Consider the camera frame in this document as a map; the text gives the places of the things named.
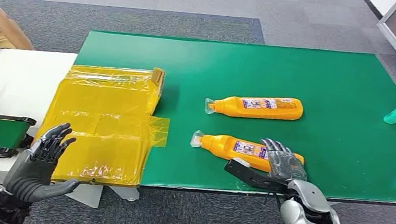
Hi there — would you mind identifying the white table foot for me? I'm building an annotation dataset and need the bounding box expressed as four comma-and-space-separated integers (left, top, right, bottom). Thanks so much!
64, 179, 141, 214

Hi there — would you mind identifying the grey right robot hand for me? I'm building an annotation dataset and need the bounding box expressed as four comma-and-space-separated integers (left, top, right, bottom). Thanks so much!
256, 137, 312, 184

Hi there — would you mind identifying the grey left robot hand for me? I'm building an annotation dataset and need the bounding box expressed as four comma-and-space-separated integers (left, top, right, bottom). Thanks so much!
1, 116, 87, 209

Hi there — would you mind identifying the orange bottle with clear cap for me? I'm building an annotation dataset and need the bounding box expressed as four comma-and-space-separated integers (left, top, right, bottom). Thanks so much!
188, 129, 307, 177
203, 87, 305, 126

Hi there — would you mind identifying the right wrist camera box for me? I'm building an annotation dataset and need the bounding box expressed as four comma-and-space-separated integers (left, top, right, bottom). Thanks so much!
222, 156, 292, 194

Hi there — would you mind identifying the green table mat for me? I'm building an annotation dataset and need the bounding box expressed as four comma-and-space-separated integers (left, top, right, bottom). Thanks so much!
60, 20, 396, 216

